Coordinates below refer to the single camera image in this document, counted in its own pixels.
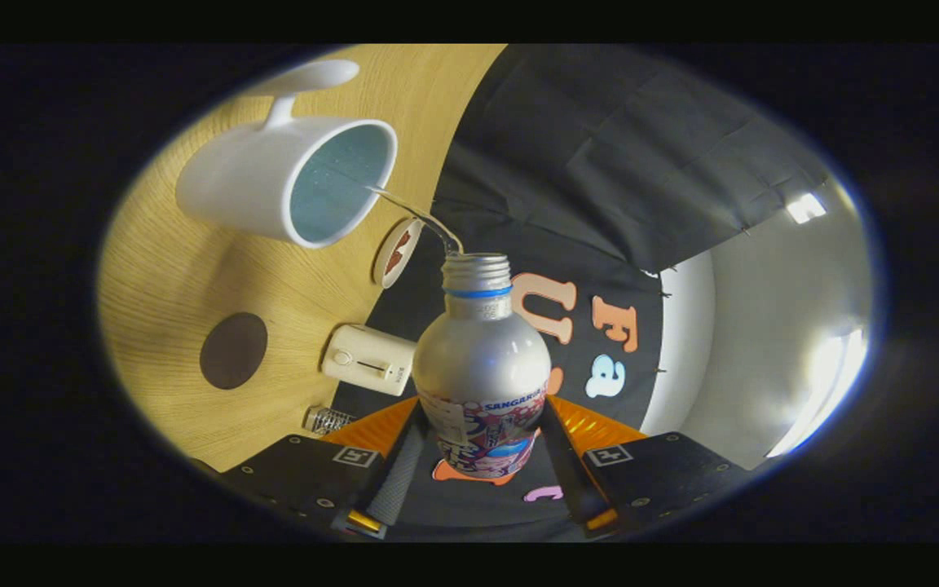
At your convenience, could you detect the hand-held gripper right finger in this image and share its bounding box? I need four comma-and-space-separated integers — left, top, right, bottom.
540, 395, 752, 535

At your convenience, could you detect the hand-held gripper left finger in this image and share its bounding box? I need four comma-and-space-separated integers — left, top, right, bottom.
221, 397, 430, 541

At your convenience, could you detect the silver juice bottle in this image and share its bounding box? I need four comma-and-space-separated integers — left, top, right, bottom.
412, 252, 553, 479

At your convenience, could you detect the brown round coaster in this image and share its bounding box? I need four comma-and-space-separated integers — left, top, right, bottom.
199, 311, 269, 391

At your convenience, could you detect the white cup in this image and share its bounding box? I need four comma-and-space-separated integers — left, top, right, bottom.
175, 59, 399, 249

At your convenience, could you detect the white toaster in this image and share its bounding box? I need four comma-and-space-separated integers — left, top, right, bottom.
321, 324, 418, 398

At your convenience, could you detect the white round plate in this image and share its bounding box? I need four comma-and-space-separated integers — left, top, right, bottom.
371, 217, 425, 289

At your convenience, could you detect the wooden table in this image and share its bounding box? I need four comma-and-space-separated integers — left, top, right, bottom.
97, 44, 508, 474

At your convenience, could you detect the black backdrop cloth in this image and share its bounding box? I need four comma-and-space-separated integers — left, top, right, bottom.
331, 44, 833, 543

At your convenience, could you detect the glass wire holder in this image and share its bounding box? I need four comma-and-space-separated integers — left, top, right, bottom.
302, 405, 359, 436

